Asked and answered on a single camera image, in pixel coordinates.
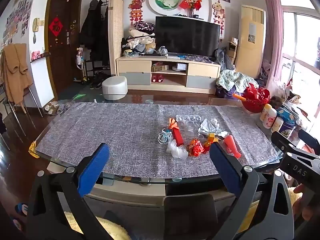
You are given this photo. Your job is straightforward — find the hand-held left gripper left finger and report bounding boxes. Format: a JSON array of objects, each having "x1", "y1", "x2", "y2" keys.
[{"x1": 26, "y1": 142, "x2": 118, "y2": 240}]

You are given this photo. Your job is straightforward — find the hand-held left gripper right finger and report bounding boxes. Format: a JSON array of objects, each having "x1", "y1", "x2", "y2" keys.
[{"x1": 209, "y1": 142, "x2": 295, "y2": 240}]

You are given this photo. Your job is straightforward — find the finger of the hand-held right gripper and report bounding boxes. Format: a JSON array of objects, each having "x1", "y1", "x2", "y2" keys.
[
  {"x1": 271, "y1": 131, "x2": 302, "y2": 155},
  {"x1": 297, "y1": 129, "x2": 320, "y2": 154}
]

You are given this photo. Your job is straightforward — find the red plastic bottle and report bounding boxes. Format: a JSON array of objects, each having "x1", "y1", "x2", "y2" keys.
[{"x1": 223, "y1": 134, "x2": 242, "y2": 158}]

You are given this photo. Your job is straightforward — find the small red gold wrapper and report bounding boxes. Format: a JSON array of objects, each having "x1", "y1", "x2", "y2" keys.
[{"x1": 202, "y1": 140, "x2": 213, "y2": 154}]

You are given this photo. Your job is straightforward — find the red orange foil wrapper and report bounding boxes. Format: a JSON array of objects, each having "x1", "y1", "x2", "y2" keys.
[{"x1": 187, "y1": 138, "x2": 204, "y2": 157}]

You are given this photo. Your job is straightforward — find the white plastic bag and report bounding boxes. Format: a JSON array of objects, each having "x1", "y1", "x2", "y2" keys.
[{"x1": 166, "y1": 136, "x2": 188, "y2": 160}]

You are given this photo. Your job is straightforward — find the dark square trash bin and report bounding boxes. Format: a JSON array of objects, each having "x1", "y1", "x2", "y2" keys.
[{"x1": 163, "y1": 194, "x2": 219, "y2": 240}]

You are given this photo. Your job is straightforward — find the clear plastic blister tray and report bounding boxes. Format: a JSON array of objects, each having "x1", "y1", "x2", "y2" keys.
[{"x1": 176, "y1": 114, "x2": 202, "y2": 137}]

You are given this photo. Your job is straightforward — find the person's right hand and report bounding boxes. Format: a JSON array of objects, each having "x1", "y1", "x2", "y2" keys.
[{"x1": 291, "y1": 183, "x2": 305, "y2": 219}]

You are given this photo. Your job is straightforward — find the blue round tin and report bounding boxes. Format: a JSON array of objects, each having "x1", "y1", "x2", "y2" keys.
[{"x1": 276, "y1": 107, "x2": 298, "y2": 138}]

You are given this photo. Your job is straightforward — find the white bottle orange label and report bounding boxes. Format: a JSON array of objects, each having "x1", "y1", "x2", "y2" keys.
[{"x1": 271, "y1": 117, "x2": 284, "y2": 133}]

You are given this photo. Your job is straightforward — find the white bottle red label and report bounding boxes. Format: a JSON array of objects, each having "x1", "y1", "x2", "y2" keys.
[{"x1": 264, "y1": 107, "x2": 278, "y2": 129}]

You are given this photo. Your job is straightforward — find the slim yellow capped bottle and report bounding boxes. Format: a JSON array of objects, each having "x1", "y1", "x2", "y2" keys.
[{"x1": 260, "y1": 104, "x2": 272, "y2": 122}]

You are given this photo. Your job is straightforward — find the grey woven table mat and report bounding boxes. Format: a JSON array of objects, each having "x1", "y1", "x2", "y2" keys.
[{"x1": 36, "y1": 102, "x2": 279, "y2": 179}]

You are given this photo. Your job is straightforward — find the red openwork basket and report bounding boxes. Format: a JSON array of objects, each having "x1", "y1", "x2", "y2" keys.
[{"x1": 241, "y1": 82, "x2": 271, "y2": 113}]

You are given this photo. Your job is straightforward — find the yellow table corner guard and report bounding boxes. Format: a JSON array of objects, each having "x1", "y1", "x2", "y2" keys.
[{"x1": 28, "y1": 141, "x2": 40, "y2": 158}]

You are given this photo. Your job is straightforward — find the yellow fleece seat cover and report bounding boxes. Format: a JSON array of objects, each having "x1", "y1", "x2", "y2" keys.
[{"x1": 64, "y1": 211, "x2": 130, "y2": 240}]

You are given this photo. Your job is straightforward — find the grey slipper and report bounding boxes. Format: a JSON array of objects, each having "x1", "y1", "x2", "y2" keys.
[{"x1": 57, "y1": 104, "x2": 73, "y2": 114}]

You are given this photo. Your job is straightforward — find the white round stool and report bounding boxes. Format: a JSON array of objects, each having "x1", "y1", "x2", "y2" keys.
[{"x1": 102, "y1": 76, "x2": 128, "y2": 100}]

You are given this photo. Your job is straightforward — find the floral quilt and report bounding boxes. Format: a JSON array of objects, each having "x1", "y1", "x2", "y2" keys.
[{"x1": 215, "y1": 69, "x2": 259, "y2": 98}]

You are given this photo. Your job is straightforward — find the window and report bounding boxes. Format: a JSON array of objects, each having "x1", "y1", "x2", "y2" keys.
[{"x1": 280, "y1": 0, "x2": 320, "y2": 143}]

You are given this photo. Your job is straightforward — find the blue patterned slipper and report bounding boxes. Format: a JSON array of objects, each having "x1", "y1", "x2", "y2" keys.
[{"x1": 14, "y1": 202, "x2": 29, "y2": 217}]

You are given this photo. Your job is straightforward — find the cream standing air conditioner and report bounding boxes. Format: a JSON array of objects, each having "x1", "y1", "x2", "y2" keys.
[{"x1": 235, "y1": 4, "x2": 267, "y2": 79}]

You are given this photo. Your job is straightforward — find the cardboard boxes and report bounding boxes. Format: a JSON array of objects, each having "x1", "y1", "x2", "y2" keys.
[{"x1": 226, "y1": 37, "x2": 239, "y2": 58}]

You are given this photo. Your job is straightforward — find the cream television cabinet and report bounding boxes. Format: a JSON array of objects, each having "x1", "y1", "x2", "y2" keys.
[{"x1": 116, "y1": 54, "x2": 222, "y2": 95}]

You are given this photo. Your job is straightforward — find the dark brown door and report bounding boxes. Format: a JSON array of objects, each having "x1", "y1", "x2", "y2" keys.
[{"x1": 45, "y1": 0, "x2": 83, "y2": 100}]

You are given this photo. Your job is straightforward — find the tan coat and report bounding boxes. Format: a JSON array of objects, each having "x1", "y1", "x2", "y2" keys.
[{"x1": 0, "y1": 43, "x2": 33, "y2": 105}]

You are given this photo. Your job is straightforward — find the pink curtain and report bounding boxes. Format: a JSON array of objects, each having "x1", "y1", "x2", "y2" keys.
[{"x1": 261, "y1": 0, "x2": 284, "y2": 90}]

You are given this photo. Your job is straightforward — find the pile of clothes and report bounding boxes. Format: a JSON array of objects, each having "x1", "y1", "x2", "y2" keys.
[{"x1": 121, "y1": 21, "x2": 157, "y2": 55}]

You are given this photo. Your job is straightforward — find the woven folding screen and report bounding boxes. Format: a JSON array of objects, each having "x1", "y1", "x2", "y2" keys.
[{"x1": 108, "y1": 0, "x2": 125, "y2": 75}]

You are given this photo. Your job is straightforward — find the black flat television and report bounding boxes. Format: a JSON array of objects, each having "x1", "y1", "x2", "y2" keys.
[{"x1": 154, "y1": 16, "x2": 221, "y2": 57}]

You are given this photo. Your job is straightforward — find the black hanging coats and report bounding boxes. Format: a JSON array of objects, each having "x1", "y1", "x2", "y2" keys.
[{"x1": 79, "y1": 0, "x2": 110, "y2": 55}]

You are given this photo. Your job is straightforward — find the red diamond door decoration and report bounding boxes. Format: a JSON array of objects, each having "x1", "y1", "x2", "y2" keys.
[{"x1": 48, "y1": 17, "x2": 63, "y2": 37}]

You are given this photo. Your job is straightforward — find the red hanging ornament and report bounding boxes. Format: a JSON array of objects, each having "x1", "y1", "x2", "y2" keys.
[
  {"x1": 128, "y1": 0, "x2": 145, "y2": 26},
  {"x1": 212, "y1": 2, "x2": 226, "y2": 34}
]

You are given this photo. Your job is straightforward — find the cream intercom phone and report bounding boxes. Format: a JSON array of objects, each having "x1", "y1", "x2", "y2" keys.
[{"x1": 32, "y1": 17, "x2": 42, "y2": 33}]

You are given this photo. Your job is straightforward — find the flower vase with red flags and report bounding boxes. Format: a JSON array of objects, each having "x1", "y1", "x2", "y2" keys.
[{"x1": 179, "y1": 0, "x2": 202, "y2": 18}]

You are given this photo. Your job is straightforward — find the wall photo collage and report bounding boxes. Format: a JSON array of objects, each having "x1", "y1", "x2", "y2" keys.
[{"x1": 1, "y1": 0, "x2": 33, "y2": 48}]

